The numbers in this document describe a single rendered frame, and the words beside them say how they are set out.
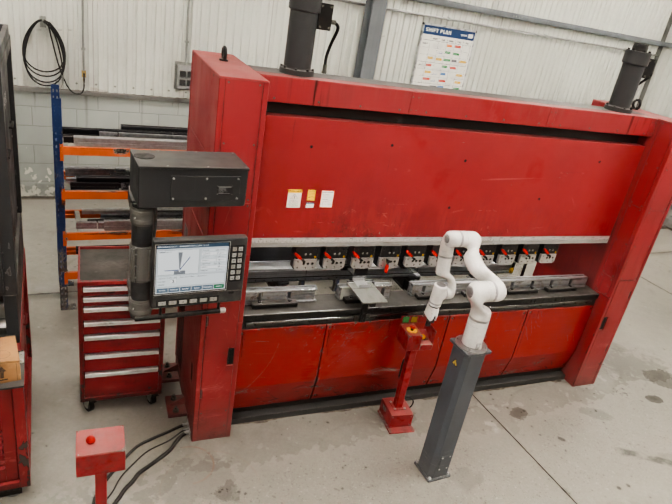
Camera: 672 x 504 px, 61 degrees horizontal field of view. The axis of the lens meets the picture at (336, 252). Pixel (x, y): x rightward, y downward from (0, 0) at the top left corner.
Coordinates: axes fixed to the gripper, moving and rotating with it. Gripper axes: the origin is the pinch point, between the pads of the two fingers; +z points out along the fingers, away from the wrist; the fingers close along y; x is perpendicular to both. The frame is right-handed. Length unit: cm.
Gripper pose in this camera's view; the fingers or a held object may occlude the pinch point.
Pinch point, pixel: (428, 323)
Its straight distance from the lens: 392.4
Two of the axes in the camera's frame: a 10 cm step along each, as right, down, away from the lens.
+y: 2.7, 5.2, -8.1
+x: 9.4, 0.2, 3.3
